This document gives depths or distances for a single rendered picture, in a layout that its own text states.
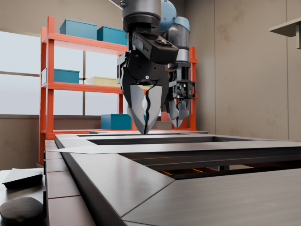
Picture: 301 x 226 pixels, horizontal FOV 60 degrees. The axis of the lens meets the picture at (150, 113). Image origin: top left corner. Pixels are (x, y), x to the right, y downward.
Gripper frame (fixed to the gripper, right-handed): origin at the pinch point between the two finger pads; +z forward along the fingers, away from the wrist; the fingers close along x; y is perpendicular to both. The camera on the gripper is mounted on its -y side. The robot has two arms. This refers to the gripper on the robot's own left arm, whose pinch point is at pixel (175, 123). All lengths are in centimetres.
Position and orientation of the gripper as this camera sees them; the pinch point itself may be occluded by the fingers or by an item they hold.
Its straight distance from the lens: 90.3
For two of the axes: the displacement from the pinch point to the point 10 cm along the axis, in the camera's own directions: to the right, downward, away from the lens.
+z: 0.0, 10.0, -0.3
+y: 3.8, -0.3, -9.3
